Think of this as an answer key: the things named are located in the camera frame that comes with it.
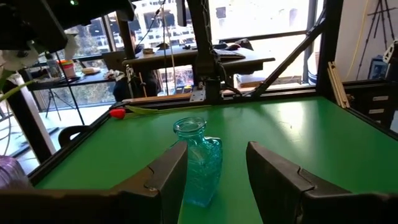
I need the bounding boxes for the person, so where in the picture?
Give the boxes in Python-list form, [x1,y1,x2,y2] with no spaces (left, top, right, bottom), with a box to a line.
[112,29,160,102]

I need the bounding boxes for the black keyboard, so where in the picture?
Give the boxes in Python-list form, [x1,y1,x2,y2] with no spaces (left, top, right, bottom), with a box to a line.
[214,49,247,60]

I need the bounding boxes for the black office desk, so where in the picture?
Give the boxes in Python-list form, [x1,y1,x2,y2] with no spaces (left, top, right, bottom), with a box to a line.
[121,45,277,76]

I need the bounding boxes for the black curved clamp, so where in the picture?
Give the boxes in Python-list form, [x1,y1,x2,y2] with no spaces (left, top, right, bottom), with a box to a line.
[57,124,92,148]

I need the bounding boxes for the pink ribbed glass vase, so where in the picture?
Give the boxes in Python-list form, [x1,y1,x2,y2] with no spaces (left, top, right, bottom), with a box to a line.
[0,155,34,190]

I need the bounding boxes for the silver metal bracket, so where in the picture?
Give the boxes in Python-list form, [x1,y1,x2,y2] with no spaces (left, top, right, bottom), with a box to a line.
[189,86,207,103]

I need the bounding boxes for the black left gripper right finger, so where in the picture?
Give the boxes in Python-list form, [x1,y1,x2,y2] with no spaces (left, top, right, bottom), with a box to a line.
[246,141,398,224]

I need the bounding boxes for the black standing display panel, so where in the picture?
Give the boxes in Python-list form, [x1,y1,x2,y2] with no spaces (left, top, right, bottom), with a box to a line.
[4,71,57,164]

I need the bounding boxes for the stacked colourful cups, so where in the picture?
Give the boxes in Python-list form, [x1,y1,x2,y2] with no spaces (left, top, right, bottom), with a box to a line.
[57,58,77,79]

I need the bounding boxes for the black aluminium table frame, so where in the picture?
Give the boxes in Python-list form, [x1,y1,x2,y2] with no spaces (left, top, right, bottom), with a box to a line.
[27,0,398,187]

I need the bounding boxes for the black tripod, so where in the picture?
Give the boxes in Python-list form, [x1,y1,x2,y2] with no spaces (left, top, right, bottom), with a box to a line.
[45,89,77,121]
[355,0,398,79]

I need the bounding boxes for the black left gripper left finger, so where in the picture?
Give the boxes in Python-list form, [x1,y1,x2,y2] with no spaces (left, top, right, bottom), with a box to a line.
[0,141,189,224]

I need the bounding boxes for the blue picture frame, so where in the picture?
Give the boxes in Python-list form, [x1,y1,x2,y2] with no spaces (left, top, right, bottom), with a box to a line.
[368,57,388,80]

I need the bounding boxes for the teal textured glass vase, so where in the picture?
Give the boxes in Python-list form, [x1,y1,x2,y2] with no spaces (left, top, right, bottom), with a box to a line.
[172,116,223,208]

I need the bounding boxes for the wooden slat bundle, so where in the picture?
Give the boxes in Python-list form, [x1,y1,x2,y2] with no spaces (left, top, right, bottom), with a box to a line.
[326,60,351,110]

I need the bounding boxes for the red artificial tulip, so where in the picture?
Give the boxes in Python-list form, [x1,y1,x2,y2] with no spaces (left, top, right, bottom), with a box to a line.
[109,105,212,120]

